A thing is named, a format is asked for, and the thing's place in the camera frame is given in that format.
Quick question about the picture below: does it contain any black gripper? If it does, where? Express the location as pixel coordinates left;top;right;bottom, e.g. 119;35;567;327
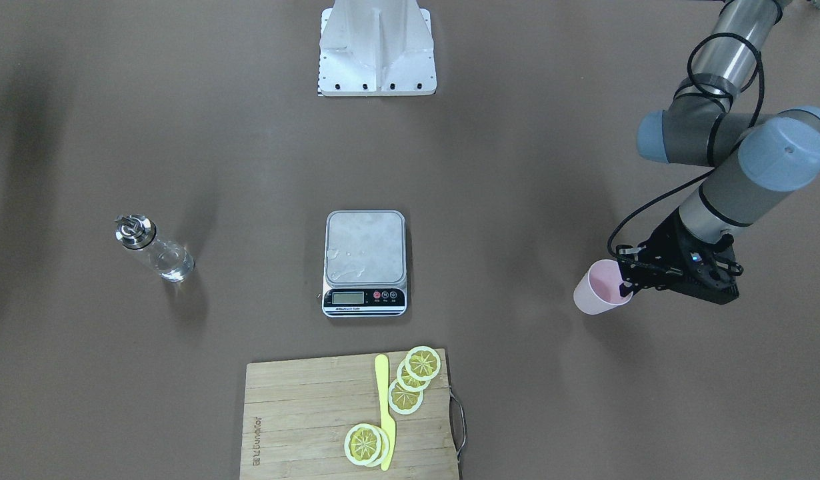
615;212;743;305

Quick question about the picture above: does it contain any pink plastic cup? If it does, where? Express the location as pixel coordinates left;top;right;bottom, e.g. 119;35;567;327
573;259;633;314

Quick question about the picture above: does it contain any glass sauce bottle metal spout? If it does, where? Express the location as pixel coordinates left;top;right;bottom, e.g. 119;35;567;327
115;215;195;283

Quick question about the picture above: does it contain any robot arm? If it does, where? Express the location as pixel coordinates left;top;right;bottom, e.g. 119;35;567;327
606;1;820;305

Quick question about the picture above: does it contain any digital kitchen scale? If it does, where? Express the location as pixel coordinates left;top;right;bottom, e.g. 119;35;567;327
321;209;408;319

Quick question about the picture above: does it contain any lemon slice far end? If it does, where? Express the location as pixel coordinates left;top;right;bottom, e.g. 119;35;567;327
405;345;443;381

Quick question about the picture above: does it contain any lemon slice middle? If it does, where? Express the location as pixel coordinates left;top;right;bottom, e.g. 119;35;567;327
397;361;431;393

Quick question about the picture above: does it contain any lemon slice near knife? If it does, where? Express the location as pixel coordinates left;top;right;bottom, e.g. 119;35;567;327
387;380;423;415

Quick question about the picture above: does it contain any yellow plastic knife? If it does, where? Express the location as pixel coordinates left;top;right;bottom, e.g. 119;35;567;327
374;353;397;471

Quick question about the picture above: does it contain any lemon slice hidden pair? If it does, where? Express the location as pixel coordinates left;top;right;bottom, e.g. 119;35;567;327
367;426;391;467

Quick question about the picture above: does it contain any lemon slice front pair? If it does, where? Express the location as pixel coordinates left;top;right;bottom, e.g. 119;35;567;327
343;423;380;467

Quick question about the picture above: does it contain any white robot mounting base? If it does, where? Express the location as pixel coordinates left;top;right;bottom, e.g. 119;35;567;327
317;1;438;97

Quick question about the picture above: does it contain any bamboo cutting board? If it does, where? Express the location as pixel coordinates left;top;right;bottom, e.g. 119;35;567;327
239;349;465;479

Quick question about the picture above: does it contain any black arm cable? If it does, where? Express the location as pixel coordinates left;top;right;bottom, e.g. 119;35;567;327
607;32;765;267

